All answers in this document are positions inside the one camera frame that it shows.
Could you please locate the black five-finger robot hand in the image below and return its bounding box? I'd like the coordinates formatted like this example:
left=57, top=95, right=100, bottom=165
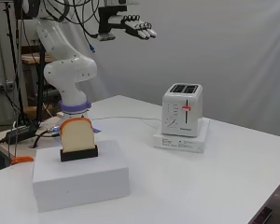
left=97, top=5, right=158, bottom=42

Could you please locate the toy bread slice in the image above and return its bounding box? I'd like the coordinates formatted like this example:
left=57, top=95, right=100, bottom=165
left=59, top=117, right=97, bottom=154

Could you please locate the white hanging sheet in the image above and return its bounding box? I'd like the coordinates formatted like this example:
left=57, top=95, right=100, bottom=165
left=83, top=0, right=280, bottom=139

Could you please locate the white toaster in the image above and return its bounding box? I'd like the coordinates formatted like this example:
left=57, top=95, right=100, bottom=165
left=161, top=82, right=204, bottom=138

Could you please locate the wooden table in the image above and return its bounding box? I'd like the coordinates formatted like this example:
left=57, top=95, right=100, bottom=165
left=21, top=52, right=55, bottom=65

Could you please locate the black stand pole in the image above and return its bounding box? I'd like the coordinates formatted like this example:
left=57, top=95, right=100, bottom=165
left=36, top=46, right=47, bottom=125

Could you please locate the white flat stand box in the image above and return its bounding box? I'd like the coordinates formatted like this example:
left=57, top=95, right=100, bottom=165
left=152, top=117, right=211, bottom=154

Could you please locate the black holder block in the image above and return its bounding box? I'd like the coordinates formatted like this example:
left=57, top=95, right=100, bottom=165
left=60, top=145, right=99, bottom=162

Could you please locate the black power strip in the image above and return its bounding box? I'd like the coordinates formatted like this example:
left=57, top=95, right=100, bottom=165
left=5, top=124, right=38, bottom=145

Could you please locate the orange clamp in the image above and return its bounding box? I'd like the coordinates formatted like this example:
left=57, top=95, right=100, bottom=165
left=10, top=156, right=35, bottom=165

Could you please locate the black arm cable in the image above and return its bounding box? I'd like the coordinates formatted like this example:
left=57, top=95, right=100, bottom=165
left=41, top=0, right=101, bottom=54

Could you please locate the white toaster cord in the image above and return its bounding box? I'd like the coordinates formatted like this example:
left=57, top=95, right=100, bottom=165
left=90, top=116, right=162, bottom=130

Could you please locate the black base cable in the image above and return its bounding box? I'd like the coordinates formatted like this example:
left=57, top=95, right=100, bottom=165
left=31, top=125, right=62, bottom=149

